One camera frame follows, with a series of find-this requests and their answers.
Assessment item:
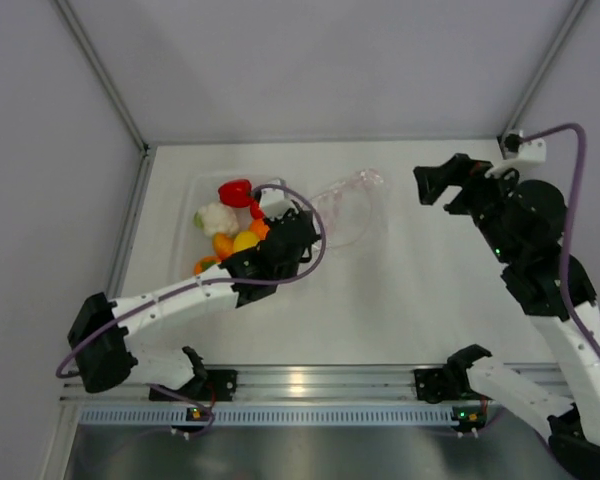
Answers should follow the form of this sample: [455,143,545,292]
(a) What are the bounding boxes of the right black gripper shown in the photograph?
[413,153,524,263]

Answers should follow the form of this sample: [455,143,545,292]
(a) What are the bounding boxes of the fake orange fruit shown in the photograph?
[249,218,270,240]

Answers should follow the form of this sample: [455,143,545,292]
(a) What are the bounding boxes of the small yellow fake fruit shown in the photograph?
[232,230,261,253]

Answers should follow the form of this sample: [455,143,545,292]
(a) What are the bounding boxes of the fake red strawberry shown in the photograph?
[212,233,234,261]

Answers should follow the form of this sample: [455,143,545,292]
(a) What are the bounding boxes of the clear zip top bag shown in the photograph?
[310,169,389,254]

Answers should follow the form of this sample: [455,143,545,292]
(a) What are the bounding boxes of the fake red bell pepper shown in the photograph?
[218,178,254,208]

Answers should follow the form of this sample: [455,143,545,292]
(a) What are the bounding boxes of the fake white cauliflower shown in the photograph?
[193,202,240,237]

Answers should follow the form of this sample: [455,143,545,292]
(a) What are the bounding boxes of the fake orange bell pepper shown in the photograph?
[193,256,222,276]

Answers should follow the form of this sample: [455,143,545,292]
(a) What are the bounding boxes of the fake red tomato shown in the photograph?
[250,200,265,220]

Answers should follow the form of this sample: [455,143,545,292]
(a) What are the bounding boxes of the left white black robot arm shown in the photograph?
[67,206,325,400]

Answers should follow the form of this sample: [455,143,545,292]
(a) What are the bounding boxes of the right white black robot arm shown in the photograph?
[413,154,600,479]

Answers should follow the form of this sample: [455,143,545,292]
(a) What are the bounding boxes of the white plastic basket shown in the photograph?
[167,170,286,283]

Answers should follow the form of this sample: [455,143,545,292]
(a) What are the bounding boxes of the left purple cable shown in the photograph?
[54,183,327,379]

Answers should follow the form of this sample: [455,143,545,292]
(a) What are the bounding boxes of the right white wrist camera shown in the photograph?
[485,130,547,178]

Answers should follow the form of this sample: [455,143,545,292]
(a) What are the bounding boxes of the aluminium mounting rail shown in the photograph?
[60,364,570,404]

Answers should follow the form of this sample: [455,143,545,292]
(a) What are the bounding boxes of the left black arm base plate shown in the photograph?
[149,368,238,402]

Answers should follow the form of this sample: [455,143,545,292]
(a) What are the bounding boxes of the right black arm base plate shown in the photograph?
[413,368,461,404]

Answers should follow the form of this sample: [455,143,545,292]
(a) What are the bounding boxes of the white slotted cable duct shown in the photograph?
[79,405,485,429]

